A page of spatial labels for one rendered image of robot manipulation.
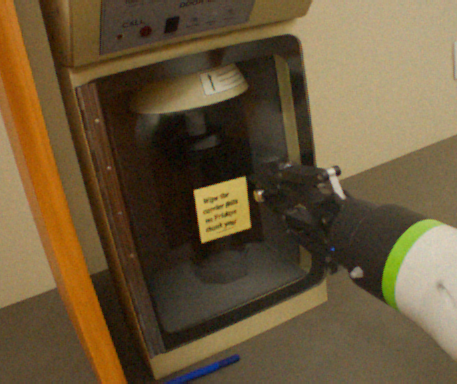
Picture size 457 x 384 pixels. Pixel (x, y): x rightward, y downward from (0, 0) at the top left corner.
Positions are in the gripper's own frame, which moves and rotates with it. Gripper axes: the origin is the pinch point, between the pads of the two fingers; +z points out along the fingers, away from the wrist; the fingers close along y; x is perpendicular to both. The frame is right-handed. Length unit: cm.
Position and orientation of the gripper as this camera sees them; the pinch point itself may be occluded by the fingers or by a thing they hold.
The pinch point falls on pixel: (272, 190)
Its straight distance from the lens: 69.3
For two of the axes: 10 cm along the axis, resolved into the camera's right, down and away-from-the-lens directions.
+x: -8.7, 3.2, -3.8
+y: -1.7, -9.1, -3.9
